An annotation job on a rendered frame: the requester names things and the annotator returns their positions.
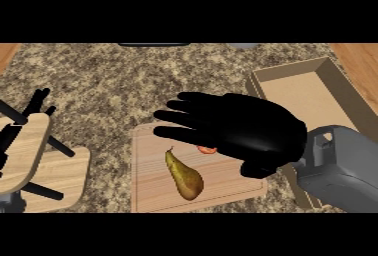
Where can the grey rounded object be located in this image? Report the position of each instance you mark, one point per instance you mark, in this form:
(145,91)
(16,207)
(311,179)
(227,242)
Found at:
(242,44)

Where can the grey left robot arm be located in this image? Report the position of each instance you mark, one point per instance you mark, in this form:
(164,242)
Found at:
(10,203)

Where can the pale wooden base board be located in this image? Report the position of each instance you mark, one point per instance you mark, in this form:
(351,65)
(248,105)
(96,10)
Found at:
(63,176)

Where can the small orange-red fruit piece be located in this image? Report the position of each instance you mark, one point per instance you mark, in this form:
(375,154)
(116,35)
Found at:
(207,150)

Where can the pale wooden cutting board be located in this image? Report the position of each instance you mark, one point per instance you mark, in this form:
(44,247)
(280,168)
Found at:
(221,181)

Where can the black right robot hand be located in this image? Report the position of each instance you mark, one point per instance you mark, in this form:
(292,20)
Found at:
(251,130)

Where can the open cardboard box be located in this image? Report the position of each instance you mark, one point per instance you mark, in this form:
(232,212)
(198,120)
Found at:
(304,96)

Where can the dark flat appliance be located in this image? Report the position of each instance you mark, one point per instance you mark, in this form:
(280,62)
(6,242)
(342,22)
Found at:
(153,44)

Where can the pale wooden knife block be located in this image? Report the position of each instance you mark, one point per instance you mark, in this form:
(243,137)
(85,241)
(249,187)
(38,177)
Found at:
(23,150)

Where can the brown-green pear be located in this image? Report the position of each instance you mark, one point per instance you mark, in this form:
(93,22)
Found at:
(186,178)

